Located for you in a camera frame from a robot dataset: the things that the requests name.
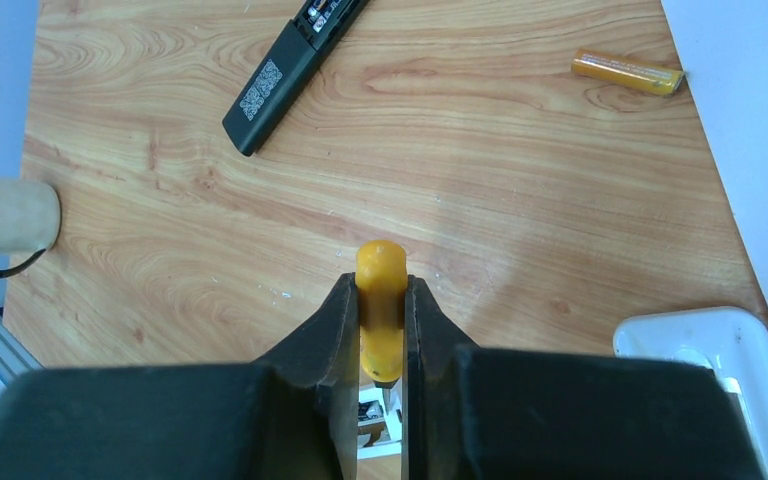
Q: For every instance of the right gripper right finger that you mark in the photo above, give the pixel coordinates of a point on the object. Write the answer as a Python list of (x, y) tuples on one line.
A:
[(452, 394)]

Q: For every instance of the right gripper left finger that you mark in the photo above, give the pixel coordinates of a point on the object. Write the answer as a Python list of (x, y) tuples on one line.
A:
[(319, 361)]

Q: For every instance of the yellow handled screwdriver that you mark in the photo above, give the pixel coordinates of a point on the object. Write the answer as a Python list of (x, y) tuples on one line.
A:
[(381, 279)]

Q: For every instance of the black remote control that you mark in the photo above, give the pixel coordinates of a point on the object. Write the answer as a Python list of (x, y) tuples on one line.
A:
[(292, 60)]

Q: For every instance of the long white remote control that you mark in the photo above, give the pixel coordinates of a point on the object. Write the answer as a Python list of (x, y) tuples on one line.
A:
[(380, 429)]

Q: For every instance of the beige mug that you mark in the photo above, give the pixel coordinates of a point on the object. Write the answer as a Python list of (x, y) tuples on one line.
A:
[(30, 220)]

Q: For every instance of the patterned white cloth mat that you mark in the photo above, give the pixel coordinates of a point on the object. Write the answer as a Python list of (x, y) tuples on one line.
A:
[(723, 47)]

